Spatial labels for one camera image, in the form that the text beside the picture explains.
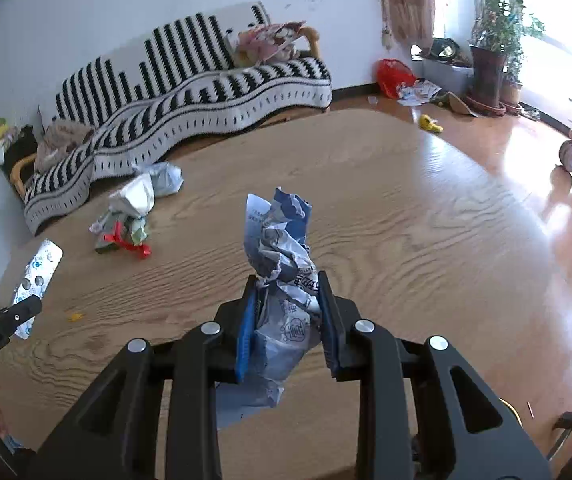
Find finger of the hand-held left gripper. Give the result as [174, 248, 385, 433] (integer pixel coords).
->
[0, 296, 43, 376]

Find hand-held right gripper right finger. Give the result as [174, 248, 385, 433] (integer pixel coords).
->
[317, 271, 552, 480]

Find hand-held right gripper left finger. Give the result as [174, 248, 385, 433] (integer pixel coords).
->
[31, 277, 259, 480]

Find silver blister pack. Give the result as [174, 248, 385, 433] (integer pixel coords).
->
[12, 239, 64, 340]

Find blue white paper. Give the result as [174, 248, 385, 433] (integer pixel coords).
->
[216, 187, 323, 431]

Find grey green small boxes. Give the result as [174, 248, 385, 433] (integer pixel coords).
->
[90, 207, 147, 255]

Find red wrapper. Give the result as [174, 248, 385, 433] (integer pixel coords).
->
[103, 221, 152, 260]

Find wooden sofa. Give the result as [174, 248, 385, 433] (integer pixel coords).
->
[10, 2, 333, 236]

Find clear plastic bag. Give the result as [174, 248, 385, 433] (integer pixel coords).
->
[133, 161, 184, 197]

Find white crumpled plastic bag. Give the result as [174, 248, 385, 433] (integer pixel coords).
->
[108, 174, 156, 218]

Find brown plush cloth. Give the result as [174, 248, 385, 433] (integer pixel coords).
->
[33, 120, 94, 173]

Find black white striped blanket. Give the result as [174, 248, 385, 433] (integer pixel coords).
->
[23, 2, 333, 236]

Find scattered papers on floor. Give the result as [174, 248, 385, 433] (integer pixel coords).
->
[397, 80, 442, 107]

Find cardboard piece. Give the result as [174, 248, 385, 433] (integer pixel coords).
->
[431, 91, 478, 118]

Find red plastic bag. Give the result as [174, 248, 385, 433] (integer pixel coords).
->
[377, 58, 417, 99]

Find white planter box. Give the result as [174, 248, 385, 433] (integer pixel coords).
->
[411, 55, 474, 96]

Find pink cartoon pillow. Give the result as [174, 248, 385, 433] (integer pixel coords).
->
[236, 21, 307, 68]

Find dark plant pot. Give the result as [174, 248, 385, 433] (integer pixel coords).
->
[468, 44, 509, 111]

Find hanging tassel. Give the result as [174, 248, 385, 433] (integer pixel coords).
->
[378, 0, 395, 51]

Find patterned curtain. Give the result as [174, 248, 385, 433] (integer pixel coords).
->
[383, 0, 437, 51]

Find green houseplant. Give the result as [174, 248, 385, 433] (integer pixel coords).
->
[463, 0, 547, 81]

